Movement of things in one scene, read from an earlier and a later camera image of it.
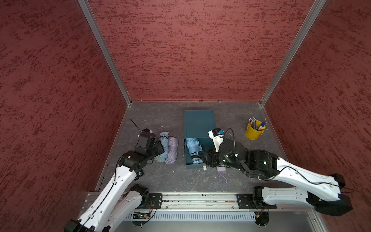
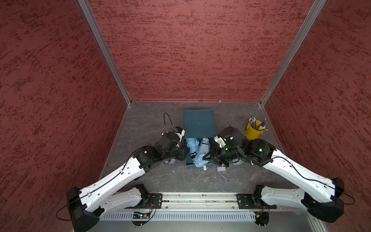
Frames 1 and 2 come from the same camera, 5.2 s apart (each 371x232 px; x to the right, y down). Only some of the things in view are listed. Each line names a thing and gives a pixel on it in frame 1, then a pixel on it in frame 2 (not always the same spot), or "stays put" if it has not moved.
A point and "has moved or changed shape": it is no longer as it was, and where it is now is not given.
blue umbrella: (193, 147) stays put
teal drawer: (206, 144) stays put
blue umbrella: (164, 137) has moved or changed shape
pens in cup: (253, 123) stays put
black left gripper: (158, 145) to (182, 154)
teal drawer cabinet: (197, 124) stays put
